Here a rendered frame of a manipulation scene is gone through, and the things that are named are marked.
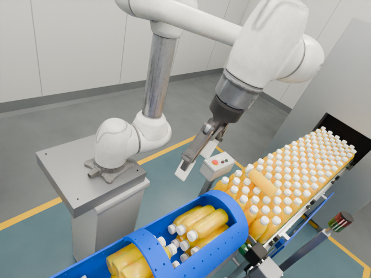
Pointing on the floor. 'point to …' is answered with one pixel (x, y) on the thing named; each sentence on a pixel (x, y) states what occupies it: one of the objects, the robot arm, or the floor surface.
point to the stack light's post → (304, 250)
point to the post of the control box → (206, 187)
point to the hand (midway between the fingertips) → (194, 163)
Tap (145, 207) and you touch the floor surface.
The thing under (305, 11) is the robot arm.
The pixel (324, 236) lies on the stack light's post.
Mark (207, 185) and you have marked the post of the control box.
